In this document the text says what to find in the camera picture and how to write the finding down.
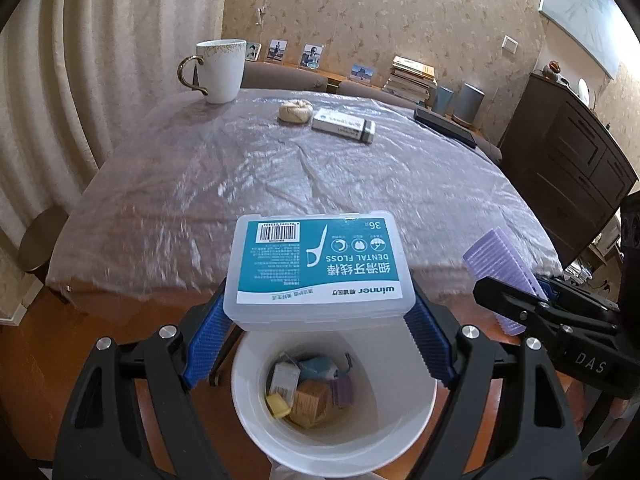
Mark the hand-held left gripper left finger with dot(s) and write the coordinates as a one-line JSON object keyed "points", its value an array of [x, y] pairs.
{"points": [[205, 340]]}

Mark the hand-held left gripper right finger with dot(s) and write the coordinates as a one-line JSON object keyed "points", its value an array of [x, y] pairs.
{"points": [[430, 340]]}

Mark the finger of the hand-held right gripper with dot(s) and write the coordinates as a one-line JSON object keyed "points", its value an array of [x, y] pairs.
{"points": [[547, 290], [510, 305]]}

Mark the purple comb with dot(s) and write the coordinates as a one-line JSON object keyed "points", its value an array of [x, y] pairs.
{"points": [[492, 255]]}

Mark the white round bin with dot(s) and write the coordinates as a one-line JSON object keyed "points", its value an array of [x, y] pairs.
{"points": [[400, 425]]}

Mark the small yellow piece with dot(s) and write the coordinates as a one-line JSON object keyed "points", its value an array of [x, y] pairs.
{"points": [[278, 405]]}

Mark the tan paper package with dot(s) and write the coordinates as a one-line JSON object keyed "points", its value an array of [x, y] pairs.
{"points": [[310, 402]]}

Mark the clear dental floss box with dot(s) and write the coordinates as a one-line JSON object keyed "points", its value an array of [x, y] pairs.
{"points": [[320, 270]]}

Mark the small white packet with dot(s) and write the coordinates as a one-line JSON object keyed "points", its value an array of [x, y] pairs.
{"points": [[284, 377]]}

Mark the small purple item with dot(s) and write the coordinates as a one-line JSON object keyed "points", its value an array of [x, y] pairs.
{"points": [[342, 391]]}

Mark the dark wooden cabinet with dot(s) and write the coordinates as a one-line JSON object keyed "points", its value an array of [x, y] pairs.
{"points": [[565, 160]]}

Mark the white plastic bag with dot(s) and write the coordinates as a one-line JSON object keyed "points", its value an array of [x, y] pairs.
{"points": [[284, 471]]}

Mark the clear plastic table cover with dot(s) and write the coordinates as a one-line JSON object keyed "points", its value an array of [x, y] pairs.
{"points": [[250, 170]]}

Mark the round wooden stool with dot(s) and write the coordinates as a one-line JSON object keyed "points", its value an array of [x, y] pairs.
{"points": [[42, 240]]}

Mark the black flat case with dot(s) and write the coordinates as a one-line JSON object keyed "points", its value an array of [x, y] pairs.
{"points": [[445, 125]]}

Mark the large blue-grey cup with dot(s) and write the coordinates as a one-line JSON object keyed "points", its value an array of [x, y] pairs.
{"points": [[470, 104]]}

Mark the white round ornament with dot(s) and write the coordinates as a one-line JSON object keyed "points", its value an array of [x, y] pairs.
{"points": [[583, 91]]}

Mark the small blue-grey cup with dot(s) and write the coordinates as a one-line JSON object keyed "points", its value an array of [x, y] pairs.
{"points": [[443, 100]]}

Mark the small figurine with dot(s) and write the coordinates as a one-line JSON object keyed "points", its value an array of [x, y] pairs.
{"points": [[553, 71]]}

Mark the white and black carton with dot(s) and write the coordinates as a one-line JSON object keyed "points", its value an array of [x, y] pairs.
{"points": [[342, 125]]}

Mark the beige round bun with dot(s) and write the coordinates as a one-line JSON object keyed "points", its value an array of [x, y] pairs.
{"points": [[296, 111]]}

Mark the stack of books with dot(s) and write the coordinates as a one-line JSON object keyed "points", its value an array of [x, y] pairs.
{"points": [[410, 80]]}

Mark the beige curtain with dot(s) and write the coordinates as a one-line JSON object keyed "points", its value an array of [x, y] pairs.
{"points": [[100, 60]]}

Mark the white light switch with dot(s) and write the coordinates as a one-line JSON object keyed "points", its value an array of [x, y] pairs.
{"points": [[511, 44]]}

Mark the small photo frame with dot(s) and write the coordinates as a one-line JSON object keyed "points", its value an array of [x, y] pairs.
{"points": [[253, 51], [277, 51], [312, 56], [362, 74]]}

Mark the framed wall painting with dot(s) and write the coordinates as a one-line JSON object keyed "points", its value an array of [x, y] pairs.
{"points": [[585, 5]]}

